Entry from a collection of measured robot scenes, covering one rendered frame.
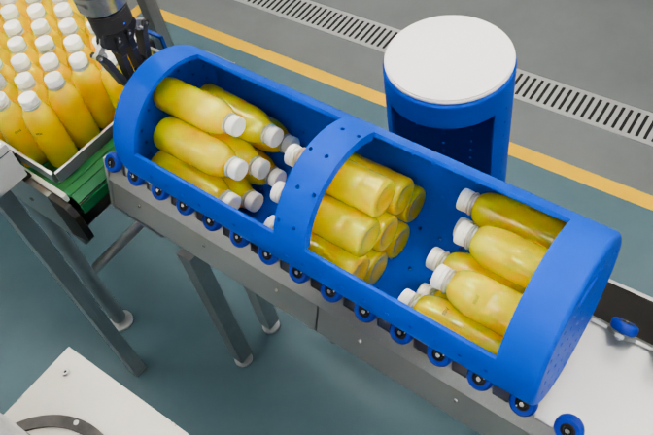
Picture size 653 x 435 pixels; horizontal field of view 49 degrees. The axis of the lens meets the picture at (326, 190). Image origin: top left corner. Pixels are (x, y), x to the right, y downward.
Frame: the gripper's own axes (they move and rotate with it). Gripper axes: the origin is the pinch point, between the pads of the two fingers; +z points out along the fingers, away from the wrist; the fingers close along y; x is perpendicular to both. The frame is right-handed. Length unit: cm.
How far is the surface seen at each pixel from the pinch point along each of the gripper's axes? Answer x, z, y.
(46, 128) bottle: -25.3, 13.2, 12.0
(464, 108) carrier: 49, 14, -38
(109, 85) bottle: -21.2, 11.8, -4.0
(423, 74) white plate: 38, 12, -41
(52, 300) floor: -77, 116, 26
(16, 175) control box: -21.0, 13.9, 24.1
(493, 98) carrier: 53, 14, -44
